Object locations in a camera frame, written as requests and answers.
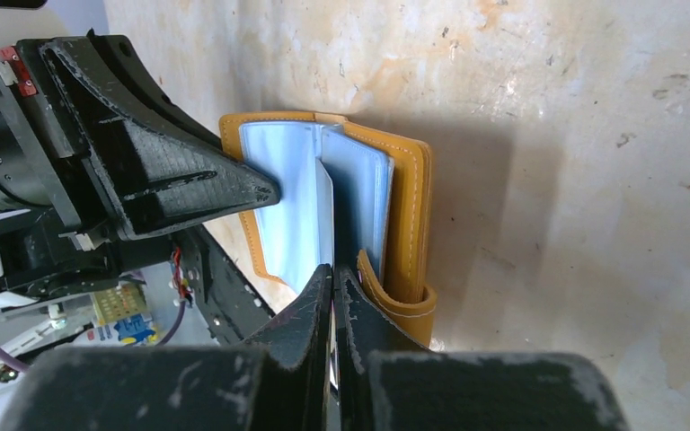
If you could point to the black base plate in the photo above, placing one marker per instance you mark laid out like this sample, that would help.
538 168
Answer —
231 306

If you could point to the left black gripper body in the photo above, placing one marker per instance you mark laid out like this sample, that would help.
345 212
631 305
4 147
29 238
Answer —
54 235

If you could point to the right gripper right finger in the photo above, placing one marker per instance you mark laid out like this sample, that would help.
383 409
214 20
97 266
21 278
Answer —
361 329

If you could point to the green circuit board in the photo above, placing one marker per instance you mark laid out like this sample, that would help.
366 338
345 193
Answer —
122 318

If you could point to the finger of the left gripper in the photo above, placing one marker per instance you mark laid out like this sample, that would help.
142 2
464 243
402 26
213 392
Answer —
155 168

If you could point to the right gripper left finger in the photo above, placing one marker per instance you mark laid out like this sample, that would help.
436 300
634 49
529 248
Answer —
294 383

